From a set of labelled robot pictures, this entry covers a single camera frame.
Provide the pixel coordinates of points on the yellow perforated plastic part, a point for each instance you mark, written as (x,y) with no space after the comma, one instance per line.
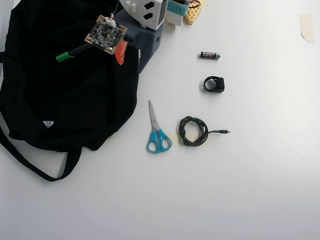
(193,12)

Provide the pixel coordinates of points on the beige tape strip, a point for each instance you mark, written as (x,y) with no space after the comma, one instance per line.
(307,27)

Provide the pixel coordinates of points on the camera circuit board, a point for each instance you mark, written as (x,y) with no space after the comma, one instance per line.
(106,33)

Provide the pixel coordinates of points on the black AA battery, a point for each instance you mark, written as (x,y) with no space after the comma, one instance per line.
(210,55)

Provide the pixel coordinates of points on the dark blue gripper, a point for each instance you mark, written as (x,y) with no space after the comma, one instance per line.
(145,53)

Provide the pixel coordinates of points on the green capped black marker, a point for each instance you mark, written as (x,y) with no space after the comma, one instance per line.
(67,55)

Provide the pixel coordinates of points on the black cloth bag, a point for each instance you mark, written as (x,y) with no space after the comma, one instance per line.
(65,100)

